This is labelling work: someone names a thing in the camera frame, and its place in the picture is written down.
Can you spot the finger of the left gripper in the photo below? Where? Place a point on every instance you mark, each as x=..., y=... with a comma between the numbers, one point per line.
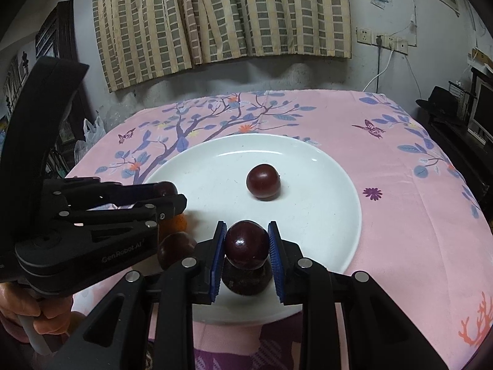
x=114, y=219
x=83, y=193

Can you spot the large dark plum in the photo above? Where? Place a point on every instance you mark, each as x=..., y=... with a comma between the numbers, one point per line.
x=263, y=181

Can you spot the striped beige curtain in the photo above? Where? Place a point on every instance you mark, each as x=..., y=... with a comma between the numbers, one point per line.
x=140, y=40

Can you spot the wall power sockets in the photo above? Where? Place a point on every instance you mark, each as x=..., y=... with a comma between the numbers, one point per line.
x=389, y=42

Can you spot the white round plate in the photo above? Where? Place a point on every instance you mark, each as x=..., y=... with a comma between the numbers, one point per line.
x=318, y=207

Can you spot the dark cherry long stem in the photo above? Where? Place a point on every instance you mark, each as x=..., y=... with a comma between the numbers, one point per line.
x=246, y=245

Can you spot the person's left hand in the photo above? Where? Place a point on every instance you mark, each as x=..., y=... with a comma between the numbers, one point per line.
x=50, y=317

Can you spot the dark cherry short stem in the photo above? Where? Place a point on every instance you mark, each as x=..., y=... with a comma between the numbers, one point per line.
x=174, y=248

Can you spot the black hat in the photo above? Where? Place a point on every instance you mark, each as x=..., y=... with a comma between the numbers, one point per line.
x=440, y=103

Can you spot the plastic bags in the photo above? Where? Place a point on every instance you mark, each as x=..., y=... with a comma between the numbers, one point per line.
x=93, y=132

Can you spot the computer monitor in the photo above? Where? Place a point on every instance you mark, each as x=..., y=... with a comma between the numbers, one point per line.
x=480, y=123

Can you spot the orange mandarin on plate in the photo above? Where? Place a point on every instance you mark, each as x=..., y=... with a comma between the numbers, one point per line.
x=170, y=226

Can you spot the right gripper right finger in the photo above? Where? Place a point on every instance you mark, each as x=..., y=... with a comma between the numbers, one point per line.
x=347, y=320

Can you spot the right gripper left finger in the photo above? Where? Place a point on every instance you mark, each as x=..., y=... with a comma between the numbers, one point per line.
x=115, y=335

